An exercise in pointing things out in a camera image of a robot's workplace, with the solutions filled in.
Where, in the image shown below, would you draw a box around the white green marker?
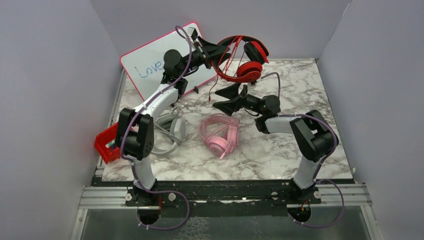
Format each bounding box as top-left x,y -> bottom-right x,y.
105,139 -> 115,149

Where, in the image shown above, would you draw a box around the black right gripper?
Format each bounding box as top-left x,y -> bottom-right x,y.
213,78 -> 265,117

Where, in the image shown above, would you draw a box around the red plastic bin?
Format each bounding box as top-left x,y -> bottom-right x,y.
94,123 -> 121,165

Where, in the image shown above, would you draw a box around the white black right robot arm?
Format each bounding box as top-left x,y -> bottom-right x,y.
213,83 -> 339,204

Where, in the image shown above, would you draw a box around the pink headphones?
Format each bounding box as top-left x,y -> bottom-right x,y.
198,113 -> 240,160

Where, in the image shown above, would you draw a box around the grey white headphones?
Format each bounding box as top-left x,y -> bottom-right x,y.
151,111 -> 186,156

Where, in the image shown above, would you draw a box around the black metal base rail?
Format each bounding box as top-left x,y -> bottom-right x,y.
91,177 -> 335,222

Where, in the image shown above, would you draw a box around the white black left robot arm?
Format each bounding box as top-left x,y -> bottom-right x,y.
115,36 -> 229,206

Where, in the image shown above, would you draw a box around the red black headphones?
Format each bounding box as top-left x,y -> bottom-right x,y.
211,35 -> 269,83

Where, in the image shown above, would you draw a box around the grey headphone cable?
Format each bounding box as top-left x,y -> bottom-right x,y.
153,114 -> 183,147

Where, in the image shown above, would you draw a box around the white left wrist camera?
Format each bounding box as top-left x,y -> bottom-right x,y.
186,27 -> 200,44

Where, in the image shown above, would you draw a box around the pink framed whiteboard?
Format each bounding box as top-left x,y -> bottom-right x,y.
120,21 -> 217,101

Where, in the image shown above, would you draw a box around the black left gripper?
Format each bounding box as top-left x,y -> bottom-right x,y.
178,35 -> 231,77

